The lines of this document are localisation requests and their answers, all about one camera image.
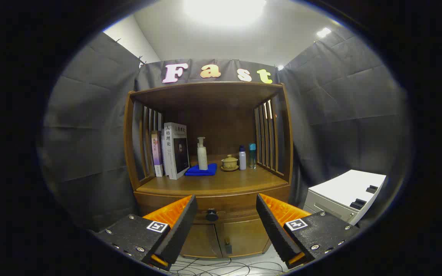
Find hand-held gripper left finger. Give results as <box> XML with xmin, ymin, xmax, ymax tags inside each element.
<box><xmin>92</xmin><ymin>194</ymin><xmax>198</xmax><ymax>271</ymax></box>

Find large ceiling light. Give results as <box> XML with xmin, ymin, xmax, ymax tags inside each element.
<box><xmin>183</xmin><ymin>0</ymin><xmax>267</xmax><ymax>27</ymax></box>

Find white metal drawer unit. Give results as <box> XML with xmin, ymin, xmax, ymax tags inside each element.
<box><xmin>303</xmin><ymin>169</ymin><xmax>387</xmax><ymax>226</ymax></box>

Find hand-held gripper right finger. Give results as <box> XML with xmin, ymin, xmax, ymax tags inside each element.
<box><xmin>256</xmin><ymin>193</ymin><xmax>360</xmax><ymax>269</ymax></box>

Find wooden countertop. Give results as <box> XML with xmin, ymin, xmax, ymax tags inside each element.
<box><xmin>136</xmin><ymin>155</ymin><xmax>289</xmax><ymax>197</ymax></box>

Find brown wooden drawer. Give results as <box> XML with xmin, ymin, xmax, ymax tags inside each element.
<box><xmin>134</xmin><ymin>186</ymin><xmax>291</xmax><ymax>227</ymax></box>

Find white pump bottle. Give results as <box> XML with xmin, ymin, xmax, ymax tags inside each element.
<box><xmin>197</xmin><ymin>137</ymin><xmax>208</xmax><ymax>171</ymax></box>

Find purple book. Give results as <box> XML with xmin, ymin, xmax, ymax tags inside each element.
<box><xmin>151</xmin><ymin>131</ymin><xmax>164</xmax><ymax>177</ymax></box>

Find yellow lidded teacup with saucer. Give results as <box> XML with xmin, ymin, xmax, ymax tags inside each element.
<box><xmin>221</xmin><ymin>154</ymin><xmax>239</xmax><ymax>172</ymax></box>

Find wooden cabinet door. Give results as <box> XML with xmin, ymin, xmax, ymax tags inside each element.
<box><xmin>215</xmin><ymin>218</ymin><xmax>271</xmax><ymax>257</ymax></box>
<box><xmin>181</xmin><ymin>223</ymin><xmax>223</xmax><ymax>258</ymax></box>

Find blue folded cloth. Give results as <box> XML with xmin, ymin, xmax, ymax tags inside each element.
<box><xmin>184</xmin><ymin>163</ymin><xmax>218</xmax><ymax>177</ymax></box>

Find tangled floor cables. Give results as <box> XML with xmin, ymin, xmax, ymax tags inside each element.
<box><xmin>169</xmin><ymin>258</ymin><xmax>287</xmax><ymax>276</ymax></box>

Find white portrait cover book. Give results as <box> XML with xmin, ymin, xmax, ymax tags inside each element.
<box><xmin>163</xmin><ymin>122</ymin><xmax>190</xmax><ymax>180</ymax></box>

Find brown wooden cabinet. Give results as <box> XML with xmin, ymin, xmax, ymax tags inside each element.
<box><xmin>124</xmin><ymin>81</ymin><xmax>294</xmax><ymax>258</ymax></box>

